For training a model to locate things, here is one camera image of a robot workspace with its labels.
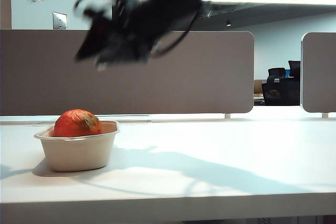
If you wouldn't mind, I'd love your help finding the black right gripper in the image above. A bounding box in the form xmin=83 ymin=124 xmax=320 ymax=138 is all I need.
xmin=75 ymin=0 xmax=171 ymax=72

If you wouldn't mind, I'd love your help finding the orange fruit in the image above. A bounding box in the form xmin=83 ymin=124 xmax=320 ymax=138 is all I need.
xmin=53 ymin=109 xmax=103 ymax=138

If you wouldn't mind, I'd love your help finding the beige paper lunchbox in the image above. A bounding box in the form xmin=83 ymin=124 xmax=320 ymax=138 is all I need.
xmin=33 ymin=120 xmax=121 ymax=172

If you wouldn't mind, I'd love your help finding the wide brown desk divider panel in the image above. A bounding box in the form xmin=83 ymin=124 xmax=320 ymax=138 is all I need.
xmin=0 ymin=29 xmax=255 ymax=116

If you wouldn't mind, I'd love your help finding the black office chair with headrest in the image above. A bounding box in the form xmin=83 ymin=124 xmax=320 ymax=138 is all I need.
xmin=267 ymin=67 xmax=287 ymax=83

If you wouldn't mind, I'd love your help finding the black mesh office chair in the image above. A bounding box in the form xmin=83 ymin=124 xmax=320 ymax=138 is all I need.
xmin=261 ymin=76 xmax=301 ymax=106

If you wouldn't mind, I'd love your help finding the black tall-back office chair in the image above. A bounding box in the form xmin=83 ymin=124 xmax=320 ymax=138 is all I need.
xmin=288 ymin=60 xmax=301 ymax=78

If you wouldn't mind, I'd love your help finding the narrow brown desk divider panel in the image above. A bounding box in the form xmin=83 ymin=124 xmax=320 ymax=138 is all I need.
xmin=301 ymin=31 xmax=336 ymax=114

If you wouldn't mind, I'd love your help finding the silver wall switch plate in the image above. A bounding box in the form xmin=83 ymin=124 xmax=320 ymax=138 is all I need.
xmin=52 ymin=11 xmax=68 ymax=30

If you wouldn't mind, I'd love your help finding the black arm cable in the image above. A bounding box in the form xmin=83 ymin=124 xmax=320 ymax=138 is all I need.
xmin=149 ymin=5 xmax=202 ymax=58

